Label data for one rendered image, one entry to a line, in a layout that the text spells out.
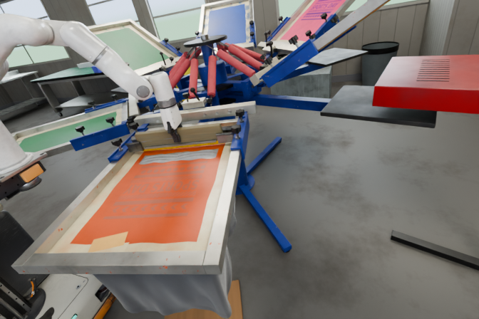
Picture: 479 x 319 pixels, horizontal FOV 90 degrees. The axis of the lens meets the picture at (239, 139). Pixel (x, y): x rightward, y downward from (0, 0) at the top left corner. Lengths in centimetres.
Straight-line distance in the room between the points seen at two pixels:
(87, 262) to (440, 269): 175
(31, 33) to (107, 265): 69
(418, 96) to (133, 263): 110
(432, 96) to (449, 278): 111
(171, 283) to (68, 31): 87
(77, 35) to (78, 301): 135
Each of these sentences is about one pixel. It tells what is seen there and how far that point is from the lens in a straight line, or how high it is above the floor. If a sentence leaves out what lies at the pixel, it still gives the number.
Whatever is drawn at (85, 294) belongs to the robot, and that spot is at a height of 27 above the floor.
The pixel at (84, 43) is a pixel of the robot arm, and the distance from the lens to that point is 98.
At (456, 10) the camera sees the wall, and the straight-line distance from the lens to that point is 391.
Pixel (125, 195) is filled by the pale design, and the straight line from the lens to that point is 100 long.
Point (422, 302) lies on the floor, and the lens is 177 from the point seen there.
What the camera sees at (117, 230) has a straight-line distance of 87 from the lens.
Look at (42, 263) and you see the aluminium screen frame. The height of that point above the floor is 99.
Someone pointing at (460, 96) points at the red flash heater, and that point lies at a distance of 114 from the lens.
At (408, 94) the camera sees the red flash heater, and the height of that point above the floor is 108.
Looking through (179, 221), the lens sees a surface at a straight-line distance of 79.
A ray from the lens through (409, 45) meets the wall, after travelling 472.
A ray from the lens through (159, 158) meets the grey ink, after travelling 113.
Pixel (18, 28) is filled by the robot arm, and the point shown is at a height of 154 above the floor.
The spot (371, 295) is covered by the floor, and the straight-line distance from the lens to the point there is 171.
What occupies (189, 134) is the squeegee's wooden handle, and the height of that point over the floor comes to 103.
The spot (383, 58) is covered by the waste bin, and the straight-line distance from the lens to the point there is 414.
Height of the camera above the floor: 149
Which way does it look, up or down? 29 degrees down
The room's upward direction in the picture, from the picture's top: 12 degrees counter-clockwise
